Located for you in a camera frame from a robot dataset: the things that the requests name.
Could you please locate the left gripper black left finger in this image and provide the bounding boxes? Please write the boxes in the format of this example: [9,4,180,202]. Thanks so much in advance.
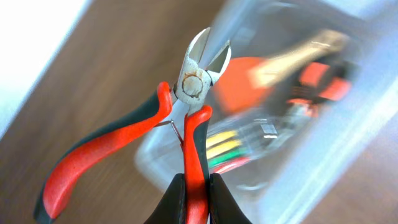
[144,173,186,224]

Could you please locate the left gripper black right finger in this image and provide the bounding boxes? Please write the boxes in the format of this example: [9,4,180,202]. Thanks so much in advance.
[209,173,251,224]

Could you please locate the clear screwdriver set case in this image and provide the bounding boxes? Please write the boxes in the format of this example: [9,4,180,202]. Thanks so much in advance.
[206,118,294,174]

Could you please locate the red handled cutter pliers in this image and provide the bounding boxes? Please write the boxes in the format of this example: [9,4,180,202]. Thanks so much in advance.
[33,27,231,223]

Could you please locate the orange scraper wooden handle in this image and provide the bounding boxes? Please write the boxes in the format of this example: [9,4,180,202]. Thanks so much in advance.
[214,29,349,114]

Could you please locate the orange black long-nose pliers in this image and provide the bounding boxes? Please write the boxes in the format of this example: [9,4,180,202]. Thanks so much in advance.
[271,60,356,118]

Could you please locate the clear plastic container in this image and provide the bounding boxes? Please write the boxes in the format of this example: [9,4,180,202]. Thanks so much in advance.
[134,0,398,224]

